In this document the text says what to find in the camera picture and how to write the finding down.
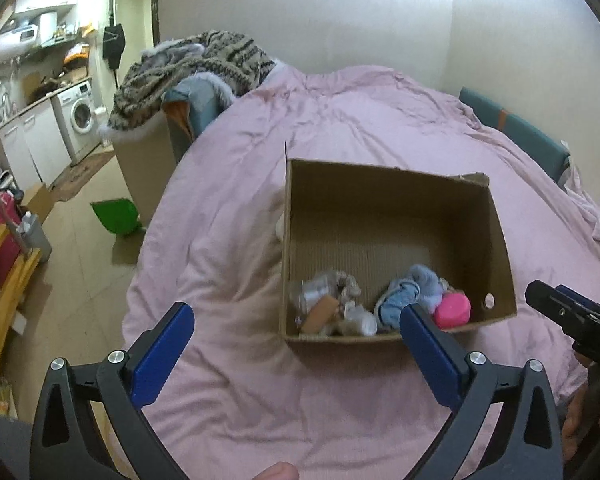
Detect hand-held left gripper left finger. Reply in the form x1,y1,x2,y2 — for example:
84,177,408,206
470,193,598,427
29,301,196,480

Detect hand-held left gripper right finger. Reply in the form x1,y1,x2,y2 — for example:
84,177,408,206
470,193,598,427
399,304,565,480

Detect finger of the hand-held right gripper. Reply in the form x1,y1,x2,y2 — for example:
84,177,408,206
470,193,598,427
525,280,588,333
554,284,600,328

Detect pink sock ball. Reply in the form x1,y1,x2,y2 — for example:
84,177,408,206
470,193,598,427
433,291,472,330

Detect white fluffy item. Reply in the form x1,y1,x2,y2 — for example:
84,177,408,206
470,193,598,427
340,305,379,337

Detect white frilly scrunchie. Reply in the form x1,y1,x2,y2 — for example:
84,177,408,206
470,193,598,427
335,271,362,311

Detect clear plastic packet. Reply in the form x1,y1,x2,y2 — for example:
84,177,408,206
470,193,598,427
289,271,337,313

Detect brown cardboard box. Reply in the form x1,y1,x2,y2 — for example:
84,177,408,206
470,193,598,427
279,140,518,345

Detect person's right hand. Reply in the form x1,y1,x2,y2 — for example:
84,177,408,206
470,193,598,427
561,379,598,448

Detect person's left hand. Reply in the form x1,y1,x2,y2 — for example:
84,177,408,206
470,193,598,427
257,462,299,480

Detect light blue plush sock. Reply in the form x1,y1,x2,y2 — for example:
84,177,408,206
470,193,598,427
373,264,448,333

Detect white crumpled cloth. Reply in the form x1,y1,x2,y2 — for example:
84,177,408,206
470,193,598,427
565,160,600,256

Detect green dustpan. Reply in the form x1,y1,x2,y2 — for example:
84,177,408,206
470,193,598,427
90,198,143,237

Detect pink duvet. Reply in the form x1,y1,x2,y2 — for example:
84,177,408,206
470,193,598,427
121,62,600,480

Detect grey bin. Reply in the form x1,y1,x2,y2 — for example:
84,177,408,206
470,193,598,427
19,212,53,263

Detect grey clothing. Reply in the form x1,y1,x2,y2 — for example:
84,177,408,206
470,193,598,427
0,410,116,480

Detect beige bed base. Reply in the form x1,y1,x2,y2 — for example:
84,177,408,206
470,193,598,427
112,120,178,211

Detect small cardboard floor box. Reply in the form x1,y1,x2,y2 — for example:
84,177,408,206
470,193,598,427
22,182,56,226

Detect brown door mat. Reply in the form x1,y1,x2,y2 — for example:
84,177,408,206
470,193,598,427
55,150,116,201

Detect white kitchen cabinets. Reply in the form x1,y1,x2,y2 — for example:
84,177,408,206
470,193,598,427
0,102,73,188

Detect white washing machine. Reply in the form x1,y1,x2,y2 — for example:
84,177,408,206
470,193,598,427
51,80,99,166

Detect orange bag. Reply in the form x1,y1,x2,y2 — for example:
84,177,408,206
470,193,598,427
62,45,91,68

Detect black hanging bag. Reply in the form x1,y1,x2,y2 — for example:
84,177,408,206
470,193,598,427
102,22,127,71

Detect white water heater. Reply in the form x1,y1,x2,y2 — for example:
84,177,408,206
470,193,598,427
0,27,37,64

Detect yellow wooden frame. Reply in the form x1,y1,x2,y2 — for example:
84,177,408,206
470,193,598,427
0,222,43,378

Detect white wall cabinet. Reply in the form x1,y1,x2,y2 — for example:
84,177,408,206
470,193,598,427
12,0,78,13

